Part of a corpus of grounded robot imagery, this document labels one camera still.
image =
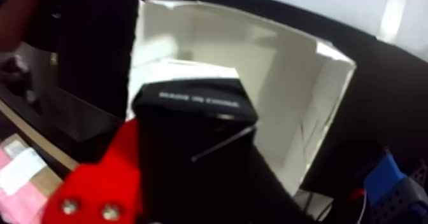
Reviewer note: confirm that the black rectangular box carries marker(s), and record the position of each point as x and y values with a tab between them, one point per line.
187	135

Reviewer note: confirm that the white Cheeky Panda cardboard box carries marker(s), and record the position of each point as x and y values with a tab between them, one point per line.
287	85

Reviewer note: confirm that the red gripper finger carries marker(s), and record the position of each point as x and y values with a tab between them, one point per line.
107	185

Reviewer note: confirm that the brown cardboard box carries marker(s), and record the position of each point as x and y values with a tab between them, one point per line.
50	180

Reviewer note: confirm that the pink plastic packet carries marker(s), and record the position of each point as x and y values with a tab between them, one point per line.
16	205

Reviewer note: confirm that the blue plastic block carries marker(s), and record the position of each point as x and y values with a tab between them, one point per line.
383	178

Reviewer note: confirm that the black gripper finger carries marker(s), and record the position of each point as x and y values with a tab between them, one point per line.
264	198

